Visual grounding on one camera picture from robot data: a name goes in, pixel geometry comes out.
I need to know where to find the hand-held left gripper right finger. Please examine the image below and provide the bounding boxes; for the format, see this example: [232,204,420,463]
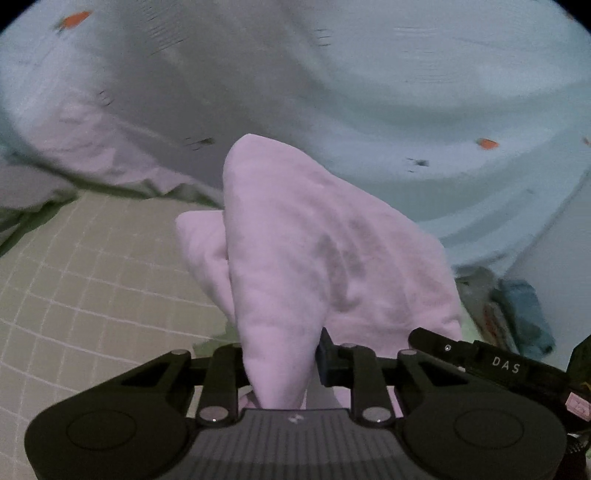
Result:
[315,327,468,428]

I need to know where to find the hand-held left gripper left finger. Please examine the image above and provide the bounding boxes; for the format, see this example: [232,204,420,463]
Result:
[117,344,246,428]

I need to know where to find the white pants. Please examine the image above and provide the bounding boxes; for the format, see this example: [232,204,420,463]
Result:
[174,133,465,412]

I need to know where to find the blue folded cloth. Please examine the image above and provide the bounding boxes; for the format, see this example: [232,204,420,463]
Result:
[501,279,557,357]

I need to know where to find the multicoloured folded cloth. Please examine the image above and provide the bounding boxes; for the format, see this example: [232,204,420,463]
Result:
[455,265,518,352]

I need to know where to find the grey crumpled garment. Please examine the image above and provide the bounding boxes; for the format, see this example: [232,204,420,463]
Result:
[0,162,80,234]

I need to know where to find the light printed blanket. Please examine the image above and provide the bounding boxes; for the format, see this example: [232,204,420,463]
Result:
[0,0,591,280]

